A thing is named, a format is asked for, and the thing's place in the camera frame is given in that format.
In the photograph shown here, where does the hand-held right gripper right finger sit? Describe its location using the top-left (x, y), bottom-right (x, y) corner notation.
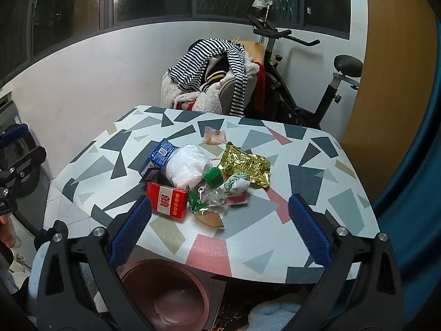
top-left (289, 194), bottom-right (404, 331)

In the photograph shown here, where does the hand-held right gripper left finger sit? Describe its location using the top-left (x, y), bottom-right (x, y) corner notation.
top-left (34, 195), bottom-right (152, 331)

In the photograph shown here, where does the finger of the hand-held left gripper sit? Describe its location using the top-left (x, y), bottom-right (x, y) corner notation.
top-left (0, 146), bottom-right (47, 197)
top-left (0, 124), bottom-right (30, 147)

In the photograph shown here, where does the maroon plastic bin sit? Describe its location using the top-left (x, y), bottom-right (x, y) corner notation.
top-left (119, 260), bottom-right (211, 331)

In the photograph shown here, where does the white plastic bag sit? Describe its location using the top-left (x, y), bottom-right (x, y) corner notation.
top-left (165, 144), bottom-right (212, 190)

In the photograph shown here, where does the gold foil wrapper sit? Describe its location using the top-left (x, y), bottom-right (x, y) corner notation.
top-left (220, 142), bottom-right (271, 188)

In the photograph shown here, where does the green plush keychain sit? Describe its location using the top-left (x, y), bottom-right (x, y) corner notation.
top-left (196, 167), bottom-right (223, 197)

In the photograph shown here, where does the person's left forearm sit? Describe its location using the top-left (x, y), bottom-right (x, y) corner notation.
top-left (0, 245), bottom-right (49, 318)

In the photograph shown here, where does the person's left hand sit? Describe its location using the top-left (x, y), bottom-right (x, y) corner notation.
top-left (0, 214), bottom-right (16, 249)

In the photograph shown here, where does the red white box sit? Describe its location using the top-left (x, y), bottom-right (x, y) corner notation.
top-left (146, 182), bottom-right (188, 220)

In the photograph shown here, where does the black small box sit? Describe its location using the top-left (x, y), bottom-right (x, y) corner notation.
top-left (139, 167), bottom-right (173, 187)

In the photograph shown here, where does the green snack packet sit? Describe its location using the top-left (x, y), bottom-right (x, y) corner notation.
top-left (187, 189), bottom-right (207, 212)

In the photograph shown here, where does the pink card packet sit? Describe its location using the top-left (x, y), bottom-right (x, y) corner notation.
top-left (225, 193), bottom-right (250, 207)

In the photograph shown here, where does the brown paper piece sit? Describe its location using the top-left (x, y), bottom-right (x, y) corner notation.
top-left (193, 207), bottom-right (226, 230)

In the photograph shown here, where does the blue small box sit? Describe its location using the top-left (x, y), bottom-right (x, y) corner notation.
top-left (149, 138), bottom-right (180, 168)

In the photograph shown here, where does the green white crumpled wrapper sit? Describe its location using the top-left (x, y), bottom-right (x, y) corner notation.
top-left (223, 174), bottom-right (250, 194)

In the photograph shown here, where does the clear plastic wrapper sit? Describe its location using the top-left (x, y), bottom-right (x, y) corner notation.
top-left (201, 188), bottom-right (230, 211)

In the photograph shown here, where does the light blue fleece clothing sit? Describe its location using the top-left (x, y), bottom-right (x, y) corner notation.
top-left (248, 300), bottom-right (311, 331)

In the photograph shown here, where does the dark teal curved panel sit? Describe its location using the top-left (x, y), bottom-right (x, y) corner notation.
top-left (372, 17), bottom-right (441, 283)

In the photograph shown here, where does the clear packet orange print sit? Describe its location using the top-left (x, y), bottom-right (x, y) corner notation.
top-left (203, 126), bottom-right (224, 145)

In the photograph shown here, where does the black exercise bike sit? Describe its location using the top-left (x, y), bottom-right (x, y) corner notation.
top-left (246, 14), bottom-right (364, 128)

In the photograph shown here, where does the red cloth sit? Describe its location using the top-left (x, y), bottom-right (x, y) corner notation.
top-left (255, 64), bottom-right (267, 111)

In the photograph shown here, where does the beige chair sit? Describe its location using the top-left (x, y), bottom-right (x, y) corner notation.
top-left (200, 72), bottom-right (259, 114)

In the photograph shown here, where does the wooden door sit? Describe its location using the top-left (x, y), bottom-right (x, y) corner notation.
top-left (341, 0), bottom-right (438, 194)

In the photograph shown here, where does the striped black white shirt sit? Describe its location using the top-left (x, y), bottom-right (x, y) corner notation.
top-left (168, 37), bottom-right (254, 117)

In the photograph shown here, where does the black garment yellow trim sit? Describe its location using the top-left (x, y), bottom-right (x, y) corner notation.
top-left (201, 53), bottom-right (235, 92)

